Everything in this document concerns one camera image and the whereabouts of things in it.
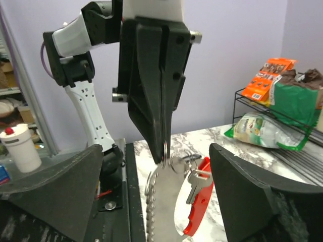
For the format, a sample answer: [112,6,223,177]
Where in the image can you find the green brown bag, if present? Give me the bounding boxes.
[270,69,322,128]

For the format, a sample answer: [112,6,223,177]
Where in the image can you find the black wire shelf rack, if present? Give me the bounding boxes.
[232,73,323,187]

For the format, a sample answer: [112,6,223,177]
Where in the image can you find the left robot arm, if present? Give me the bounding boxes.
[41,1,202,173]

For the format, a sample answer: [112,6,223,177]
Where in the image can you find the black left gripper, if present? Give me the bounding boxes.
[113,17,202,164]

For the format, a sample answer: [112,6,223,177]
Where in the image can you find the red handled key organizer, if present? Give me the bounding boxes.
[145,150,214,241]

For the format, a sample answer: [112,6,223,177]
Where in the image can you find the orange product box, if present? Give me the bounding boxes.
[241,58,297,106]

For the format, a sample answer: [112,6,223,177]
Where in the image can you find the white tumbler red lid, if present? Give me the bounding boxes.
[1,124,42,173]

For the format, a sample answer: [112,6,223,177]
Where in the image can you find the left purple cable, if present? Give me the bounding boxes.
[40,41,55,79]

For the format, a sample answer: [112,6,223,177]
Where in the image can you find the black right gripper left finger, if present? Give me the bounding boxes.
[1,145,103,241]

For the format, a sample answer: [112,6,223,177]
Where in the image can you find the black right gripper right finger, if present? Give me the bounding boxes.
[209,143,322,242]

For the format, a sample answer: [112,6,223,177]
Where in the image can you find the blue green carton box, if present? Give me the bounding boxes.
[0,165,11,185]

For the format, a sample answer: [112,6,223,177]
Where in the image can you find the green white snack bag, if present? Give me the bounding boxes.
[224,112,308,151]

